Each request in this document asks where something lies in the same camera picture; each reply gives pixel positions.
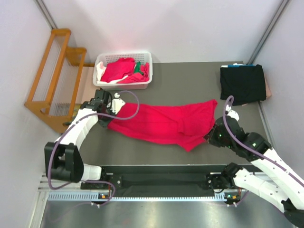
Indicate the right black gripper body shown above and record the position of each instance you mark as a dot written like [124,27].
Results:
[214,138]

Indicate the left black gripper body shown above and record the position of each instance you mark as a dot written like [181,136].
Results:
[105,119]

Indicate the red t-shirt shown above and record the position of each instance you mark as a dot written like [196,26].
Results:
[185,126]

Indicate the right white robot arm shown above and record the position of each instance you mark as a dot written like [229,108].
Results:
[286,189]

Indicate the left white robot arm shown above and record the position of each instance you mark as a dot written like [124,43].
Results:
[62,157]

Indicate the folded black t-shirt stack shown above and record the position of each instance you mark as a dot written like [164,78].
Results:
[246,83]

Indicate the yellow picture book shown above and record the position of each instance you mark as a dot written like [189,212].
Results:
[75,110]

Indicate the brown cardboard sheet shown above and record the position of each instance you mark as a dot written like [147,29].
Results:
[86,89]

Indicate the white cloth in basket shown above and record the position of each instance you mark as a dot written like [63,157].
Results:
[100,70]

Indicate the orange wooden rack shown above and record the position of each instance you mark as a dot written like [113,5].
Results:
[53,95]

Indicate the white plastic laundry basket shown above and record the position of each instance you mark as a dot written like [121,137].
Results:
[142,56]

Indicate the red clothes in basket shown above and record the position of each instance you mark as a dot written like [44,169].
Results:
[123,69]

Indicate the green cloth in basket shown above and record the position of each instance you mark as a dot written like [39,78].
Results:
[137,67]

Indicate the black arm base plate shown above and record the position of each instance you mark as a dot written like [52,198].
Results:
[166,180]

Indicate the white slotted cable duct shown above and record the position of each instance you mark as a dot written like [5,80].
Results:
[102,197]

